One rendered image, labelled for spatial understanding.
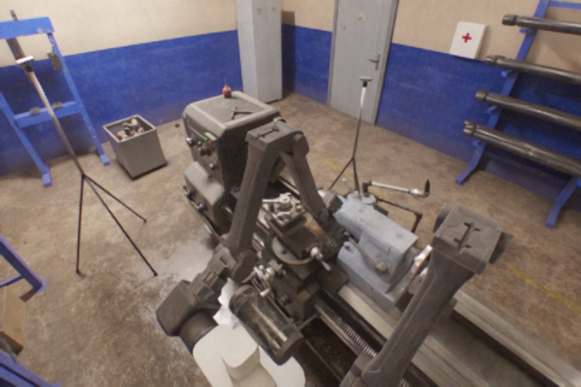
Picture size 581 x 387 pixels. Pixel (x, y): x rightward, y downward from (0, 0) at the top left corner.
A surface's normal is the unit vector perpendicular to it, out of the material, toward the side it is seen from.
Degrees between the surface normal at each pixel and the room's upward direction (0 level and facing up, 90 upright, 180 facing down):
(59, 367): 0
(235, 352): 0
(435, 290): 67
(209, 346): 0
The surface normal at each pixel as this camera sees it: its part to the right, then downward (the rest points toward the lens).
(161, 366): 0.00, -0.81
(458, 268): -0.65, 0.06
